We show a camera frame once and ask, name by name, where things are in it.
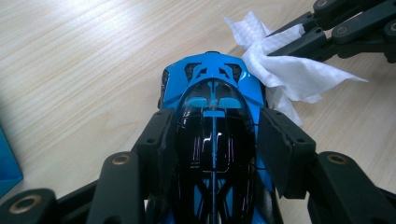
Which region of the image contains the blue toy car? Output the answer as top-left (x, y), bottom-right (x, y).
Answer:
top-left (146, 50), bottom-right (281, 224)

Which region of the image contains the white wet wipe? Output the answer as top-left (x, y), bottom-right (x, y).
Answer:
top-left (223, 10), bottom-right (368, 127)

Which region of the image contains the blue wet wipes pack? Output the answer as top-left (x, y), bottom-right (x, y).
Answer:
top-left (0, 125), bottom-right (24, 199)

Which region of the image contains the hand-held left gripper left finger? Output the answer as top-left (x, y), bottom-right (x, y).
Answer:
top-left (132, 107), bottom-right (179, 200)

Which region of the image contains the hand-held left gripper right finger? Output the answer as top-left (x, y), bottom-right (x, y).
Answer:
top-left (257, 106), bottom-right (317, 199)

